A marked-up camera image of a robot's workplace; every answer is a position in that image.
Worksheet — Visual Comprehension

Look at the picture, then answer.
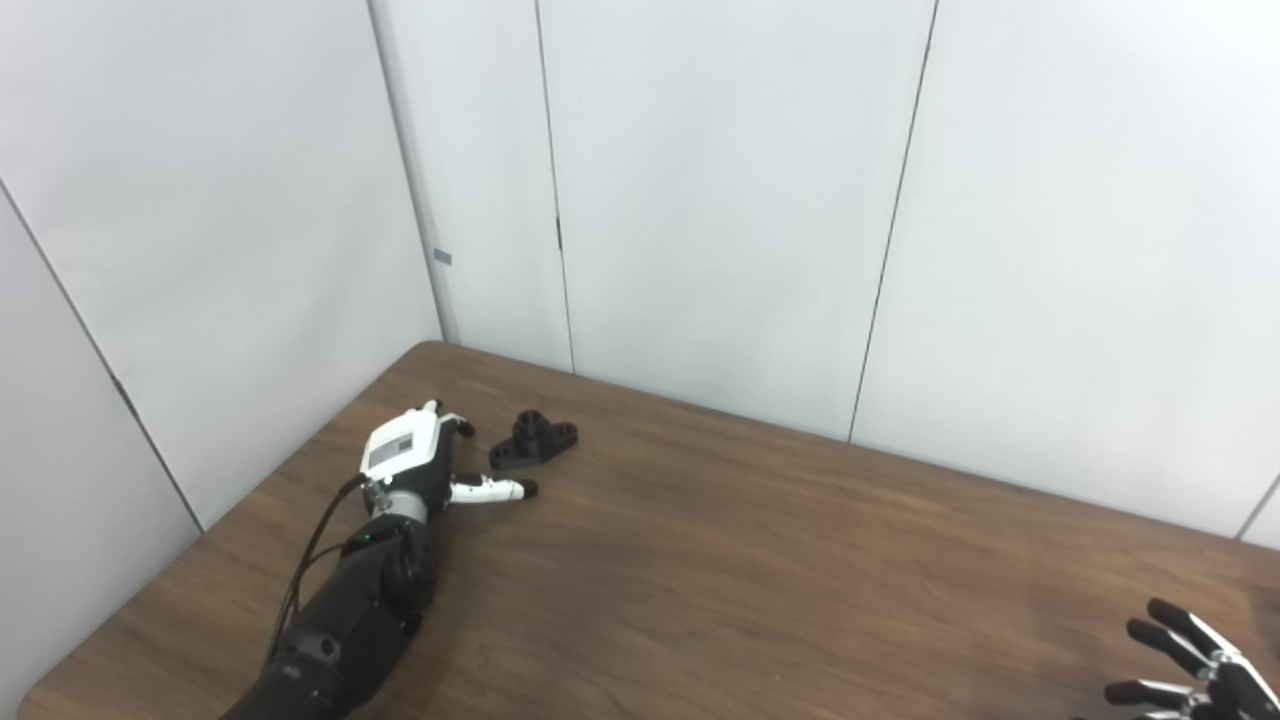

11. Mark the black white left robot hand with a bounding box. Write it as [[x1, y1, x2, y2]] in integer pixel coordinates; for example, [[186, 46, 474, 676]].
[[360, 399, 539, 521]]

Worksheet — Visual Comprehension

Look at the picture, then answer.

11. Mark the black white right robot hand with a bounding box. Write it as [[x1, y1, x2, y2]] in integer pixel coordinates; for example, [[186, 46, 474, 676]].
[[1075, 598, 1280, 720]]

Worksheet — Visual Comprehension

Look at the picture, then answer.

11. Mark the black flanged holder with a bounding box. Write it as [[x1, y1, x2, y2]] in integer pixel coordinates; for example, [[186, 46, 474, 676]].
[[488, 409, 580, 472]]

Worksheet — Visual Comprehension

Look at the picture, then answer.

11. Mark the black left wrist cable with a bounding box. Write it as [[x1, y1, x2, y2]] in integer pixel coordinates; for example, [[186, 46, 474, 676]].
[[262, 473, 371, 666]]

